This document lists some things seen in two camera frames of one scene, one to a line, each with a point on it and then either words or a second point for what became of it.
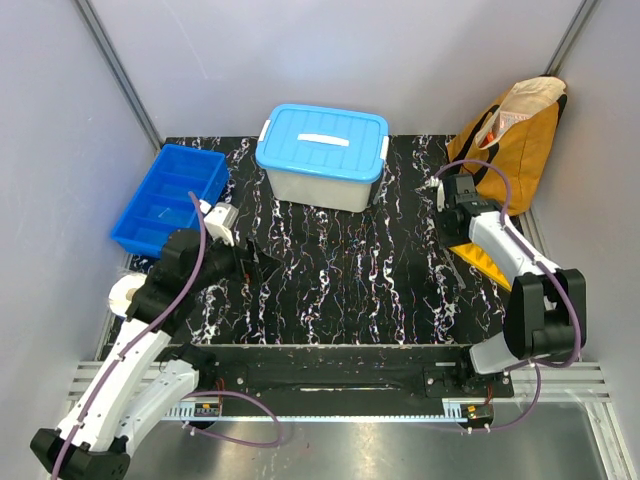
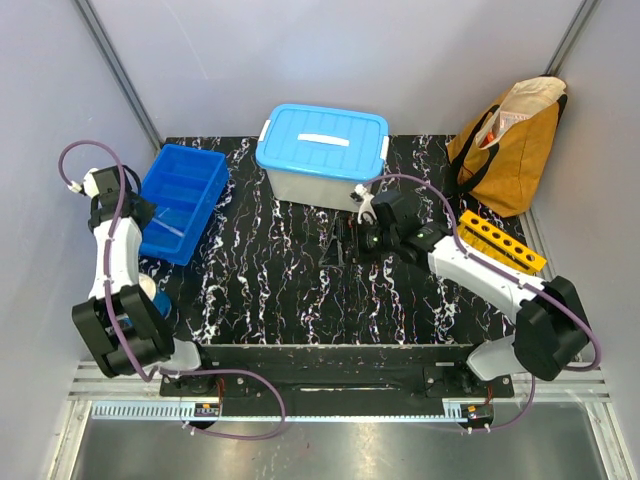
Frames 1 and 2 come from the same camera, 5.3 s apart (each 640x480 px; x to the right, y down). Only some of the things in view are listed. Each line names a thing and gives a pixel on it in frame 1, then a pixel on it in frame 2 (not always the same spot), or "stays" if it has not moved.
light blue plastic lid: (345, 143) stays
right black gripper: (456, 240) -> (352, 231)
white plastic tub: (319, 193) stays
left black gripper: (260, 268) -> (148, 207)
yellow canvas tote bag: (517, 131) stays
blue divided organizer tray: (165, 207) stays
